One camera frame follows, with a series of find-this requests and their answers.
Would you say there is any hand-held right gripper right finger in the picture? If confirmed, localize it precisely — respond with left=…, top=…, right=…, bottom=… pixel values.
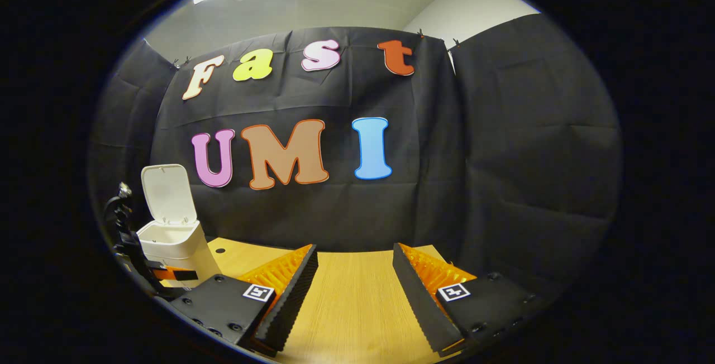
left=392, top=242, right=551, bottom=357

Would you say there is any wooden desktop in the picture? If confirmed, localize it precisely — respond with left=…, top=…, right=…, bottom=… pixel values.
left=207, top=237, right=464, bottom=364

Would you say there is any white desktop garbage bin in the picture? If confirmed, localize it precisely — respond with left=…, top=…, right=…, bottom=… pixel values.
left=137, top=164, right=224, bottom=289

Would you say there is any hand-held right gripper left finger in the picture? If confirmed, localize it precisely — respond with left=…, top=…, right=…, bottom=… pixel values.
left=168, top=243, right=319, bottom=352

